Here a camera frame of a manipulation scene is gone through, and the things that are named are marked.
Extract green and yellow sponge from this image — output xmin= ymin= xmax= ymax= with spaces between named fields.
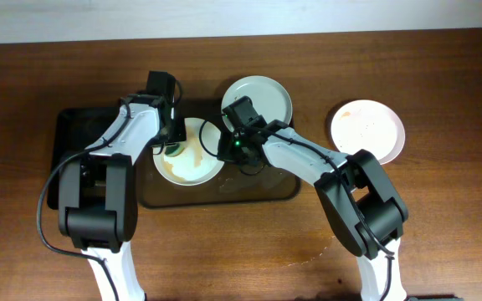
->
xmin=164 ymin=142 xmax=185 ymax=157

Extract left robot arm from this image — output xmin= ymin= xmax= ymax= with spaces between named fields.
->
xmin=52 ymin=92 xmax=185 ymax=300

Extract pale blue plate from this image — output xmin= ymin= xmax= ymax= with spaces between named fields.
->
xmin=221 ymin=75 xmax=293 ymax=128

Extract transparent brown serving tray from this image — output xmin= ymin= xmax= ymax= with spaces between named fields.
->
xmin=135 ymin=98 xmax=302 ymax=209

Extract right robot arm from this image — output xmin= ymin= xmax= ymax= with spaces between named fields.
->
xmin=218 ymin=114 xmax=408 ymax=300

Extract black plastic tray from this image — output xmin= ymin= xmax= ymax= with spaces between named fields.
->
xmin=52 ymin=107 xmax=119 ymax=208

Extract white plate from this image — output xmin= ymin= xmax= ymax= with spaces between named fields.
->
xmin=327 ymin=99 xmax=406 ymax=165
xmin=153 ymin=117 xmax=224 ymax=186

